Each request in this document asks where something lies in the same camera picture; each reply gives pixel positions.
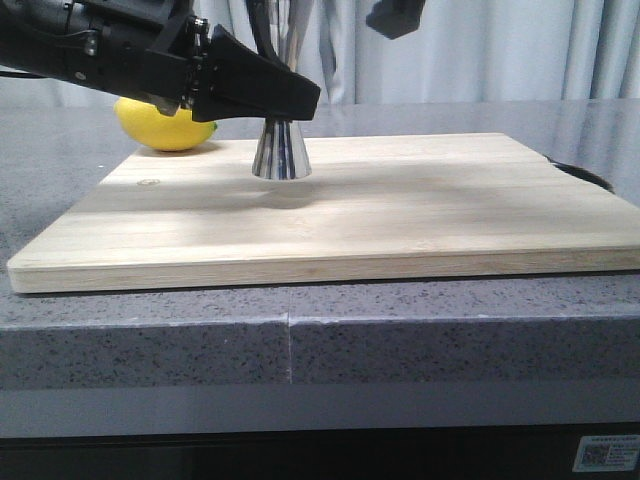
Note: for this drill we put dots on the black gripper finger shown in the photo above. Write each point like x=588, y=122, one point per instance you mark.
x=395, y=18

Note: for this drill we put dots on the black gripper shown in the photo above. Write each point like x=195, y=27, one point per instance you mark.
x=150, y=51

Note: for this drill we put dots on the steel double jigger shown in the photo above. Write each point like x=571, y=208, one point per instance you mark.
x=278, y=29

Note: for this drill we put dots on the grey curtain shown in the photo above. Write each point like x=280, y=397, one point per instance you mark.
x=476, y=51

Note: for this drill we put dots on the yellow lemon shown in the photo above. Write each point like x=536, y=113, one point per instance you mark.
x=144, y=123

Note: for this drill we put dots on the wooden cutting board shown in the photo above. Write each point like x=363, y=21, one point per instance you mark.
x=380, y=207

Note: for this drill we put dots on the white QR label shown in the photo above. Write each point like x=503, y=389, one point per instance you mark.
x=607, y=453

